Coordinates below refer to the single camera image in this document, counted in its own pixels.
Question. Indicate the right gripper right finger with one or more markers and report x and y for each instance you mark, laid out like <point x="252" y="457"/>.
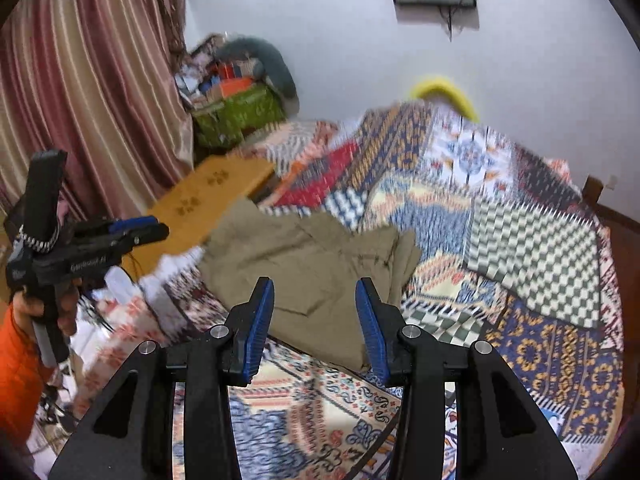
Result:
<point x="501" y="432"/>

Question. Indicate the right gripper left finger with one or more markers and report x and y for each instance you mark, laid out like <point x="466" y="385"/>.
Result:
<point x="127" y="432"/>

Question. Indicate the olive green pants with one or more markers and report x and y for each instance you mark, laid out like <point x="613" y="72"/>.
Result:
<point x="315" y="264"/>

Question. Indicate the orange left sleeve forearm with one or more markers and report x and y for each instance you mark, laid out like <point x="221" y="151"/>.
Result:
<point x="23" y="376"/>

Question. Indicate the wooden bed headboard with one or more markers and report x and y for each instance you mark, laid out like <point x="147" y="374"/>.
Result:
<point x="192" y="208"/>

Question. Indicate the patchwork patterned bedsheet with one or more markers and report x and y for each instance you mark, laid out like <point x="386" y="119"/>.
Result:
<point x="510" y="252"/>

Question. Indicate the striped pink curtain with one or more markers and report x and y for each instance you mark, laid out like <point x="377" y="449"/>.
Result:
<point x="95" y="78"/>

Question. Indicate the green bag with clutter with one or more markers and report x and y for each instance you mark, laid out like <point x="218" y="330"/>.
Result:
<point x="224" y="106"/>

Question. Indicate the grey plush item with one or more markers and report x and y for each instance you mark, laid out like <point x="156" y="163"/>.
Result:
<point x="260" y="61"/>

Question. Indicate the yellow pillow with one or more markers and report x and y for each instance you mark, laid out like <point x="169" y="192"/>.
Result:
<point x="433" y="88"/>

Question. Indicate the wooden bed post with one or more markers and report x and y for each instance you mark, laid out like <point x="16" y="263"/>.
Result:
<point x="592" y="190"/>

